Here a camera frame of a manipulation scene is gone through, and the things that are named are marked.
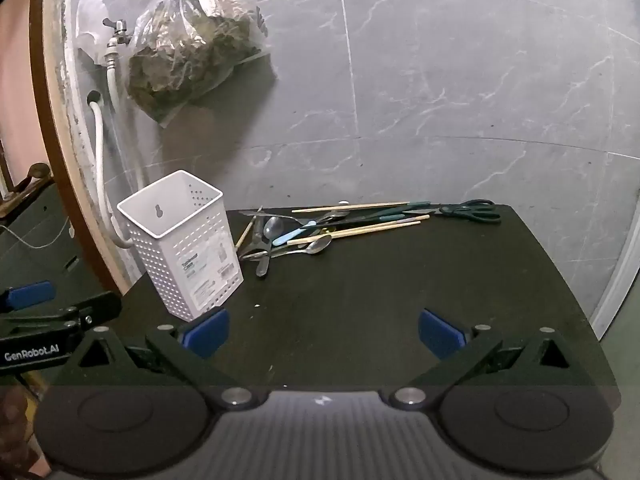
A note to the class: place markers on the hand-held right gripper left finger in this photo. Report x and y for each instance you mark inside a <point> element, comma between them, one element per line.
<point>207,332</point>

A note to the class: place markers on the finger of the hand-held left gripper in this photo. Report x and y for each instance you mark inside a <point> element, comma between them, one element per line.
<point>100,307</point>
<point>30,295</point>

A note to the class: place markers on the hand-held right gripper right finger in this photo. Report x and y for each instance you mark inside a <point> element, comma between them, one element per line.
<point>440,332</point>

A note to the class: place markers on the white perforated utensil holder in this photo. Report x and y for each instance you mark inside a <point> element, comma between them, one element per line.
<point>170,245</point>

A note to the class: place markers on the steel spoon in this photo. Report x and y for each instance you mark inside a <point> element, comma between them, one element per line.
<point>320,244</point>
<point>272,227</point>

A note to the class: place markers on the dark appliance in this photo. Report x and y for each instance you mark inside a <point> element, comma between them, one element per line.
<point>40,260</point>

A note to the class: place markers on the wooden chopstick with purple band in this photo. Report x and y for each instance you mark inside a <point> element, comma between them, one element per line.
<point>245,234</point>

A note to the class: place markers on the brown wooden object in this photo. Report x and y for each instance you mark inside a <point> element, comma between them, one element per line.
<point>30,177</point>

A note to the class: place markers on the clear bag of dried greens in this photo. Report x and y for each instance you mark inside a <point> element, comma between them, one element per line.
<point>190,50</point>

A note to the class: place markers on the small clear plastic bag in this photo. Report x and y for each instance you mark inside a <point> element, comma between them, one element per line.
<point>90,15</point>

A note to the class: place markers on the metal wall tap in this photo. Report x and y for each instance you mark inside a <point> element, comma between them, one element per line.
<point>117,35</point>

